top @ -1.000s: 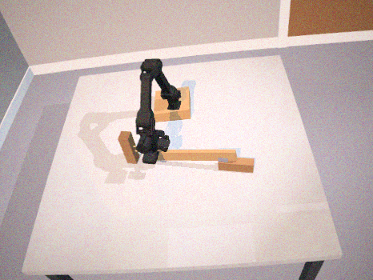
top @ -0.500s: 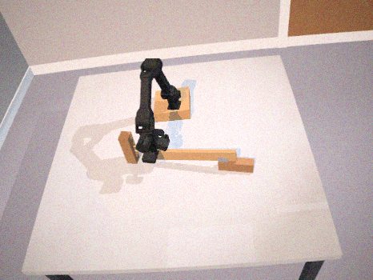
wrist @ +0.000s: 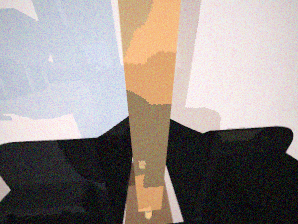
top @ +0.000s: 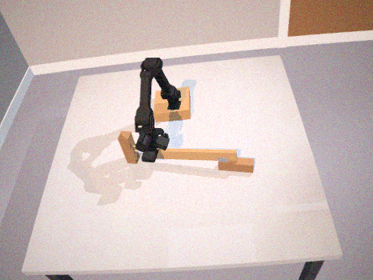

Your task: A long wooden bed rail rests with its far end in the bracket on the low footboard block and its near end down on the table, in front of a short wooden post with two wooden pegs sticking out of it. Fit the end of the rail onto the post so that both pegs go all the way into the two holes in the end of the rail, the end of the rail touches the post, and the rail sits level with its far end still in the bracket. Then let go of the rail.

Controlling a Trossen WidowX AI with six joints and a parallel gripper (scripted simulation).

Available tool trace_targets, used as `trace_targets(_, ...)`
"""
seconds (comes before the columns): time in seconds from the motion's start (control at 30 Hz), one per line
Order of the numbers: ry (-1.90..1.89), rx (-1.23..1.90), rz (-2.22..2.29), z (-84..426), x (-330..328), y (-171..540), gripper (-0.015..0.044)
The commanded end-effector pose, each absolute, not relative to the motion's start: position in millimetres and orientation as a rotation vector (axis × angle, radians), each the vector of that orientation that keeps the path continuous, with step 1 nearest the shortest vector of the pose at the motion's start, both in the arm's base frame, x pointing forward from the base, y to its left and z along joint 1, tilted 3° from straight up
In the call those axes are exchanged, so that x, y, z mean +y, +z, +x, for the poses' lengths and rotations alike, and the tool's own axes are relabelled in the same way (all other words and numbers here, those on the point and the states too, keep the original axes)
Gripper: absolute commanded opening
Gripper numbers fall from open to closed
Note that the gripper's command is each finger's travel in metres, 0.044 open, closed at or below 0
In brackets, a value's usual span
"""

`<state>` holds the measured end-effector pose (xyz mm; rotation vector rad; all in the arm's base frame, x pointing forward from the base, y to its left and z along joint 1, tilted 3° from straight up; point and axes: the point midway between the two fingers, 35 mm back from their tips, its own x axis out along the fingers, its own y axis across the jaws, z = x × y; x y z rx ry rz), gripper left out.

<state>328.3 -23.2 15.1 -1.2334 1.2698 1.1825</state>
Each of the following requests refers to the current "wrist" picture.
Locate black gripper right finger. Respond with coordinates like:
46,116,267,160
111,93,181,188
166,119,294,221

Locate long wooden rail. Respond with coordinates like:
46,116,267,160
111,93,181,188
118,0,181,212

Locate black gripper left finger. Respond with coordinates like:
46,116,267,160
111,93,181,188
0,116,133,224

